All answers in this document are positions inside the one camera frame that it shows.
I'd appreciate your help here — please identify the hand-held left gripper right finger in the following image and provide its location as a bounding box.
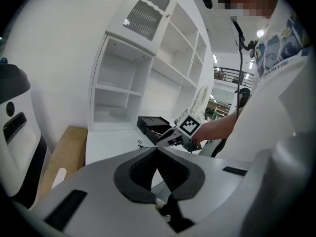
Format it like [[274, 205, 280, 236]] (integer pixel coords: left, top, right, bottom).
[[155, 147, 250, 226]]

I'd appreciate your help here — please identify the black cable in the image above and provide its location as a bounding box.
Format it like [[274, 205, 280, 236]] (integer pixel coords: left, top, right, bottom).
[[231, 18, 255, 119]]

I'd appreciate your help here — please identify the white shelf cabinet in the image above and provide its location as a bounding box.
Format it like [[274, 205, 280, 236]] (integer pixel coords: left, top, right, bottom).
[[88, 0, 216, 133]]

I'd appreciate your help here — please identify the person's white printed shirt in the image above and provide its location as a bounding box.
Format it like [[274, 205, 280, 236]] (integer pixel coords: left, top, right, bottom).
[[217, 0, 316, 164]]

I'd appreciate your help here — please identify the white and black machine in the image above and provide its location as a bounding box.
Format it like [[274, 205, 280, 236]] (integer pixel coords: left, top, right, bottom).
[[0, 63, 48, 208]]

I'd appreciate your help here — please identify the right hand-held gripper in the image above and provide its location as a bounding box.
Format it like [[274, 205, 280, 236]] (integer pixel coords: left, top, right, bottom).
[[157, 107, 203, 154]]

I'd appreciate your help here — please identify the white oval mirror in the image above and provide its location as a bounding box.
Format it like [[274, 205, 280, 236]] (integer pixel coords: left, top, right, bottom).
[[193, 84, 210, 116]]

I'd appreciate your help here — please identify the black railing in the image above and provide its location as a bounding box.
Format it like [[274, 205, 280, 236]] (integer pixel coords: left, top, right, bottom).
[[213, 66, 255, 86]]

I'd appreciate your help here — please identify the black makeup box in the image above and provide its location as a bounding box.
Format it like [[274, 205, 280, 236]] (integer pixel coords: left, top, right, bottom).
[[136, 116, 174, 145]]

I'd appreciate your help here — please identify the person's right forearm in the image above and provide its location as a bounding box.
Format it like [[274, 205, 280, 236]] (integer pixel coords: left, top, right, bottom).
[[195, 107, 245, 143]]

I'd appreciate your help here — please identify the brown cardboard box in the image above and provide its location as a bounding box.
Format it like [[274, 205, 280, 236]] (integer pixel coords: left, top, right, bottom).
[[37, 125, 89, 202]]

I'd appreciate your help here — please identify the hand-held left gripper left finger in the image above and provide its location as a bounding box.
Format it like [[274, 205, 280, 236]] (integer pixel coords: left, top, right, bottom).
[[29, 147, 175, 237]]

